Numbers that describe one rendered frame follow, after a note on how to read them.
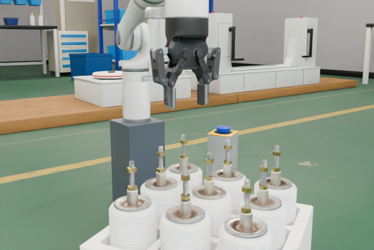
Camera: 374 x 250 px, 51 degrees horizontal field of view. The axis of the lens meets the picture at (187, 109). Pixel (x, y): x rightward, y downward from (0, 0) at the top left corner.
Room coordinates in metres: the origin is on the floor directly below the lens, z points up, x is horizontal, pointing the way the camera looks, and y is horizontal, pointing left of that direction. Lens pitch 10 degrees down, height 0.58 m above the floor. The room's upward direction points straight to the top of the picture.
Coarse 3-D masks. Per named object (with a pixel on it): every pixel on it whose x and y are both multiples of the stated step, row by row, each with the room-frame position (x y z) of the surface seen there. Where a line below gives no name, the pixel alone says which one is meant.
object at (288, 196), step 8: (256, 184) 0.85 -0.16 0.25; (256, 192) 0.84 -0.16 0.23; (272, 192) 0.81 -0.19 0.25; (280, 192) 0.80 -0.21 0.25; (288, 192) 0.81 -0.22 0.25; (296, 192) 0.83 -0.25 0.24; (288, 200) 0.81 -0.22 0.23; (288, 208) 0.81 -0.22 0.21; (288, 216) 0.81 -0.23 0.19; (288, 224) 0.81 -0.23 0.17
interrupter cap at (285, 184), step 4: (260, 180) 0.86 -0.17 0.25; (268, 180) 0.86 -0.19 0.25; (280, 180) 0.86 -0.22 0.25; (284, 180) 0.86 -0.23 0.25; (288, 180) 0.86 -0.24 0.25; (268, 184) 0.84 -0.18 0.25; (280, 184) 0.84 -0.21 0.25; (284, 184) 0.84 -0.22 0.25; (288, 184) 0.84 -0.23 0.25; (292, 184) 0.84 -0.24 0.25; (268, 188) 0.82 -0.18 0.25; (272, 188) 0.81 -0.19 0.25; (276, 188) 0.81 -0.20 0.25; (280, 188) 0.81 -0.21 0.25; (284, 188) 0.81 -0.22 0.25; (288, 188) 0.82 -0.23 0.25
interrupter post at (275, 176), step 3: (273, 171) 0.84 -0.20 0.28; (279, 171) 0.84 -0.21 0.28; (273, 174) 0.84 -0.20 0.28; (276, 174) 0.84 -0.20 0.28; (279, 174) 0.84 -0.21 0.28; (273, 177) 0.84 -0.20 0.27; (276, 177) 0.84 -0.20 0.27; (279, 177) 0.84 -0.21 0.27; (270, 180) 0.85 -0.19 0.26; (273, 180) 0.84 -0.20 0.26; (276, 180) 0.84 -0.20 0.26; (279, 180) 0.84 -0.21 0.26; (270, 183) 0.85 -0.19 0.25; (273, 183) 0.84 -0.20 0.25; (276, 183) 0.84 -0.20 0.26; (279, 183) 0.84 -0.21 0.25
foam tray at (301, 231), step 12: (300, 204) 0.89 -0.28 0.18; (300, 216) 0.83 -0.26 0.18; (312, 216) 0.88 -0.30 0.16; (108, 228) 0.77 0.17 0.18; (288, 228) 0.77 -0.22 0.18; (300, 228) 0.77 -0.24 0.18; (96, 240) 0.72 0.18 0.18; (108, 240) 0.74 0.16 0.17; (216, 240) 0.72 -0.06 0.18; (288, 240) 0.72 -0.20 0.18; (300, 240) 0.72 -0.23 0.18
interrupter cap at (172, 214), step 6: (168, 210) 0.70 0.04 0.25; (174, 210) 0.70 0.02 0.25; (192, 210) 0.70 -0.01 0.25; (198, 210) 0.70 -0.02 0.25; (168, 216) 0.67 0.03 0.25; (174, 216) 0.68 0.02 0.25; (192, 216) 0.68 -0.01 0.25; (198, 216) 0.68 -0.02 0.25; (204, 216) 0.68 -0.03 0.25; (174, 222) 0.66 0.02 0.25; (180, 222) 0.65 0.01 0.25; (186, 222) 0.65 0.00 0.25; (192, 222) 0.65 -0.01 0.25
